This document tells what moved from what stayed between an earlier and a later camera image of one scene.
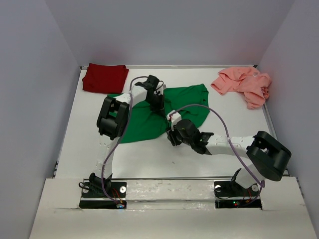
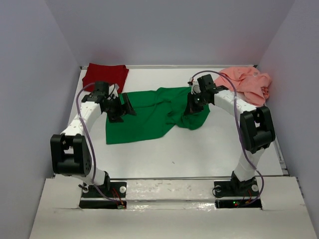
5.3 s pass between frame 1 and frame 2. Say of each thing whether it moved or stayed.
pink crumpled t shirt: stayed
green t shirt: stayed
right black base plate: stayed
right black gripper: moved
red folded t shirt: stayed
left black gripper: moved
